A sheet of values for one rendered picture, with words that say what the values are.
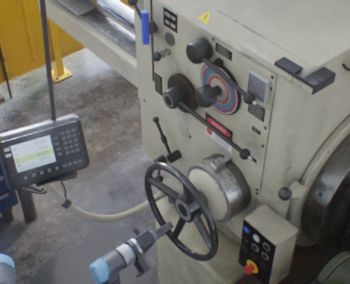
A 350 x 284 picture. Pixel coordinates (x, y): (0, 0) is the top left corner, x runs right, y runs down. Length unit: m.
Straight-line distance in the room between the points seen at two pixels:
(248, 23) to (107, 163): 2.40
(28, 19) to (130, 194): 1.51
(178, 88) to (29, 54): 2.70
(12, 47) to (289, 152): 3.05
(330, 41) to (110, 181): 2.42
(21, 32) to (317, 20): 2.99
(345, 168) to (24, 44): 3.10
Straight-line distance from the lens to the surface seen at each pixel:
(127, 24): 2.94
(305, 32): 1.81
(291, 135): 1.78
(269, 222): 1.97
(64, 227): 3.72
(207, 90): 1.85
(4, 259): 2.05
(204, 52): 1.85
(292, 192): 1.89
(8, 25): 4.45
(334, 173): 1.98
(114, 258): 2.08
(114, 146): 4.17
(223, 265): 2.76
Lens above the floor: 2.84
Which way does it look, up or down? 43 degrees down
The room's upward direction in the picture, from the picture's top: straight up
